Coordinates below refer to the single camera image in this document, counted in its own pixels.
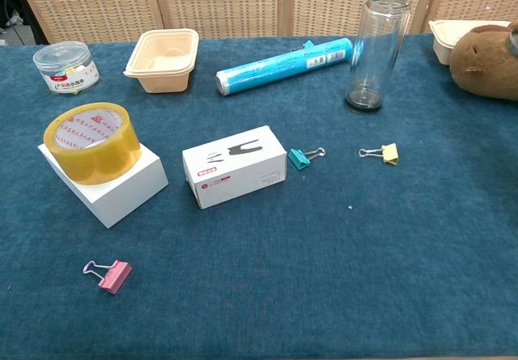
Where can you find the white printed stapler box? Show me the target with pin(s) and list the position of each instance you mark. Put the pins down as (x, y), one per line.
(234, 174)

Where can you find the teal binder clip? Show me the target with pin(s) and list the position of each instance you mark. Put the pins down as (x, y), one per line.
(308, 45)
(297, 159)

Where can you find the blue plastic wrap roll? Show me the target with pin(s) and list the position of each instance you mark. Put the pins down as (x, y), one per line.
(279, 66)

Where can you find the dark blue tablecloth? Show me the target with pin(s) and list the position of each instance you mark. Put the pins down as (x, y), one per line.
(283, 275)

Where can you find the cream yellow binder clip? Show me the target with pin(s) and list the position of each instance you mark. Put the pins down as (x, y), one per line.
(390, 153)

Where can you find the open beige food container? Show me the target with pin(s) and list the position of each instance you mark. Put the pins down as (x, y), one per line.
(162, 70)

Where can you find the plain white box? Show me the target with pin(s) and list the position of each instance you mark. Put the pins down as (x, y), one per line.
(121, 198)

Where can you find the yellow packing tape roll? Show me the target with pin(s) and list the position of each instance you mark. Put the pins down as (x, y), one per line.
(97, 162)

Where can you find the clear glass bottle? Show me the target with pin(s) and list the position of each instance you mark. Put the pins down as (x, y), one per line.
(376, 52)

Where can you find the wicker folding screen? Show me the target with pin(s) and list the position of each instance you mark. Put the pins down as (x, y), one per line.
(222, 0)

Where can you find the pink binder clip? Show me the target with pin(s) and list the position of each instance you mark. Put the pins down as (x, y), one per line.
(115, 277)

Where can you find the clear tub of binder clips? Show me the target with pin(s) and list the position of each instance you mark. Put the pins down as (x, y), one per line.
(66, 73)

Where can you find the lidded beige food container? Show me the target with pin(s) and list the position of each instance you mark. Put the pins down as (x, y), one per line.
(445, 40)

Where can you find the brown capybara plush toy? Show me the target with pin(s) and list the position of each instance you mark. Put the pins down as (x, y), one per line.
(485, 69)

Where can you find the white shoe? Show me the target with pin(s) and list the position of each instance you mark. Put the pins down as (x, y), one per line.
(15, 17)

